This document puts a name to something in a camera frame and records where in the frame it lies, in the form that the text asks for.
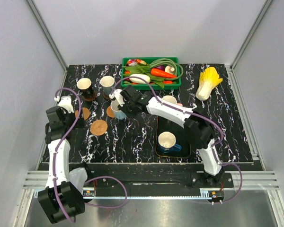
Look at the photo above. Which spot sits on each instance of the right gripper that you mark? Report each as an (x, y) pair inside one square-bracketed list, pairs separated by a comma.
[(123, 109)]

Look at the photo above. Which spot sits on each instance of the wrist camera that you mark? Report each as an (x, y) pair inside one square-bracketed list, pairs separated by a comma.
[(65, 102), (116, 94)]

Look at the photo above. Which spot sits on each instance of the black serving tray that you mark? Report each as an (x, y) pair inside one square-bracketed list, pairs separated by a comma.
[(166, 125)]

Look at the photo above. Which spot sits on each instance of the light brown wooden coaster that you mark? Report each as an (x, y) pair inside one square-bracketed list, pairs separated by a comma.
[(110, 112), (85, 111)]

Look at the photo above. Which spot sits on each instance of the white mushroom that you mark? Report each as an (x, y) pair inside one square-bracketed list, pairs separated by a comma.
[(170, 69)]

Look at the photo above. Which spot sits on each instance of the woven rattan coaster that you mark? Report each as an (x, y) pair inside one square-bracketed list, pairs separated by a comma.
[(98, 127)]

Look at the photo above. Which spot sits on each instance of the green long beans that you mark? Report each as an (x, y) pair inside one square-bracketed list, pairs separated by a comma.
[(165, 61)]

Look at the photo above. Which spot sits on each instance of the pink cup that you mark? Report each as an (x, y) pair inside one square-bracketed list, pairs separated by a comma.
[(171, 99)]

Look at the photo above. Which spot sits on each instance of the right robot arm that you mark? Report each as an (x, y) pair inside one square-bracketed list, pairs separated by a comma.
[(202, 133)]

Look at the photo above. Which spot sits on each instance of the colourful snack packet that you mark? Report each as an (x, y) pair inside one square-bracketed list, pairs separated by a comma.
[(134, 62)]

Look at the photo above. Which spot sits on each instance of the dark walnut coaster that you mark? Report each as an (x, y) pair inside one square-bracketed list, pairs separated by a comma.
[(106, 96), (89, 97)]

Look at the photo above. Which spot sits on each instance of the yellow napa cabbage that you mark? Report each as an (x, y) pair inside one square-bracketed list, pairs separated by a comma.
[(208, 80)]

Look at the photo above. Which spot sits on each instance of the white cup dark body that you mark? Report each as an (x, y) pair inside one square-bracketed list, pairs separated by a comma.
[(85, 85)]

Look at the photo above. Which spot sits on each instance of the purple onion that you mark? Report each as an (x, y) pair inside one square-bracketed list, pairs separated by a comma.
[(161, 67)]

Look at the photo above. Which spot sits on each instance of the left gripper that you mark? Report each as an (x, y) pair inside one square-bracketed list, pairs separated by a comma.
[(79, 124)]

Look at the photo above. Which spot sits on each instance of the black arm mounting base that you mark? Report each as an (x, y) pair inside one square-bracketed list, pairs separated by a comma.
[(153, 180)]

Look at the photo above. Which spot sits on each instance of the light blue cup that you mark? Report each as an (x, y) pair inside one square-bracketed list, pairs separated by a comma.
[(116, 111)]

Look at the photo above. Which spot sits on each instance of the leafy green vegetable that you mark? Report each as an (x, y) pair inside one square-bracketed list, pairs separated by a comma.
[(143, 71)]

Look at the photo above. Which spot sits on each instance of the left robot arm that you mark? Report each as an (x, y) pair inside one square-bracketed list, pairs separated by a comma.
[(62, 197)]

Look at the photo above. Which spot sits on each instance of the white radish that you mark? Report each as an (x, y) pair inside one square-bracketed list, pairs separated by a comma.
[(139, 78)]

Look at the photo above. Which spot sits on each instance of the orange carrot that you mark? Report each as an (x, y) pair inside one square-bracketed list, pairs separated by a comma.
[(159, 73)]

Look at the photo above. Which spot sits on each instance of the grey blue cup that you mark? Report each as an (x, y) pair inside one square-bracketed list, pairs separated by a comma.
[(107, 83)]

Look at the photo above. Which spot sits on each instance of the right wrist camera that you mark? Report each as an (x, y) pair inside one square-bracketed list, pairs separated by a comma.
[(116, 94)]

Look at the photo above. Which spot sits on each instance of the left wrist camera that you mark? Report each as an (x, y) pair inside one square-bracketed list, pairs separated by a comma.
[(65, 102)]

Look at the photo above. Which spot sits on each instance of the green plastic vegetable tray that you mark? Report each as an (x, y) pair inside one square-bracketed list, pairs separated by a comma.
[(176, 83)]

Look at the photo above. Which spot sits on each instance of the dark blue cup front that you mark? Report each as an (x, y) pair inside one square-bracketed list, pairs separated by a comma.
[(167, 143)]

